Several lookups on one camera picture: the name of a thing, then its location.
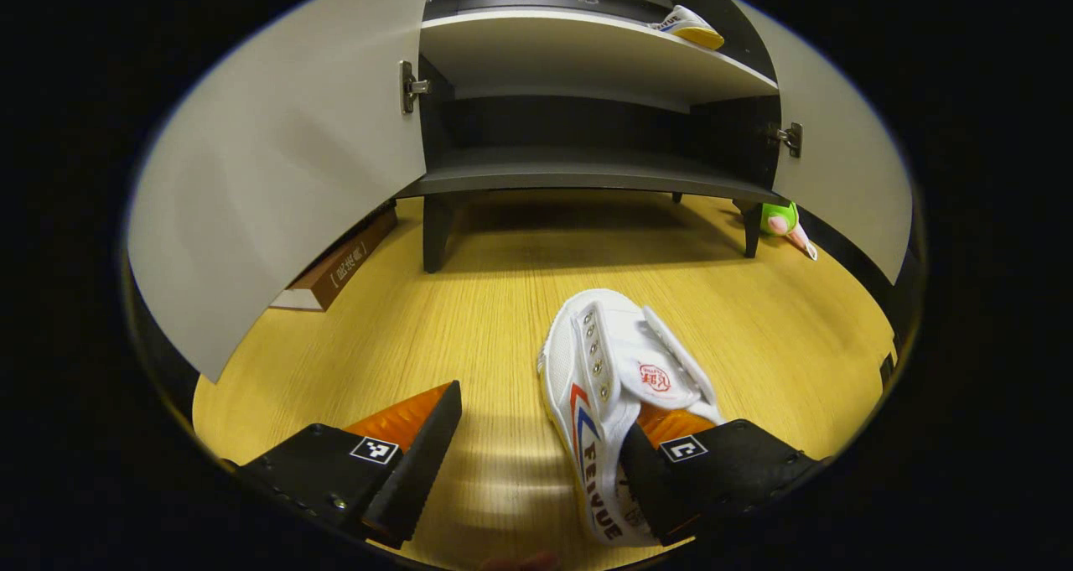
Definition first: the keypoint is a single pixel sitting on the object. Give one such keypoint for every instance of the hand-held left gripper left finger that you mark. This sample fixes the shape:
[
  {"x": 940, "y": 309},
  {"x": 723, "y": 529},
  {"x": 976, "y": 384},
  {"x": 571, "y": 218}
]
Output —
[{"x": 419, "y": 470}]

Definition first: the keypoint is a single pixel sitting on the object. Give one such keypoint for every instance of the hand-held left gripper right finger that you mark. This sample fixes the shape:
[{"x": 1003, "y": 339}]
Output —
[{"x": 654, "y": 495}]

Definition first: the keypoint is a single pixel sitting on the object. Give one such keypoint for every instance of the white canvas shoe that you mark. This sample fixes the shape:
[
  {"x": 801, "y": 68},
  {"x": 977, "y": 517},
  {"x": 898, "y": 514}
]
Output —
[
  {"x": 692, "y": 28},
  {"x": 603, "y": 361}
]

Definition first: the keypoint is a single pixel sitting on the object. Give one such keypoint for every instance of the grey shoe cabinet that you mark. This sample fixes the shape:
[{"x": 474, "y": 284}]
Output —
[{"x": 587, "y": 168}]

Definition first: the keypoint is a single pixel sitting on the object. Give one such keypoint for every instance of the light grey cabinet door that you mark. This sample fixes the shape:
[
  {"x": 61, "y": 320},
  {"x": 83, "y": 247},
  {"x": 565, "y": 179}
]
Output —
[
  {"x": 847, "y": 168},
  {"x": 285, "y": 160}
]

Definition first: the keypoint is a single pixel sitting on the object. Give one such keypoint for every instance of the metal door hinge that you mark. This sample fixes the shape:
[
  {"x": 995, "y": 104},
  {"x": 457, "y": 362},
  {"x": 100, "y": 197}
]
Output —
[
  {"x": 411, "y": 86},
  {"x": 788, "y": 138}
]

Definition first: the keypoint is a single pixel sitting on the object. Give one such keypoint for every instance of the white cabinet shelf board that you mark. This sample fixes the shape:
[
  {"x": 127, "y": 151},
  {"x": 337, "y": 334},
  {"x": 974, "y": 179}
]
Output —
[{"x": 578, "y": 55}]

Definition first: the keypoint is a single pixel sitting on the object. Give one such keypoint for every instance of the brown cover book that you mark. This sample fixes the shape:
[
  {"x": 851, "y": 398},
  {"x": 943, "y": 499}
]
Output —
[{"x": 339, "y": 269}]

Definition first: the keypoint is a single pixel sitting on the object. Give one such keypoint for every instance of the green and pink plush toy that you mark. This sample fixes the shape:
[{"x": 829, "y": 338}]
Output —
[{"x": 780, "y": 217}]

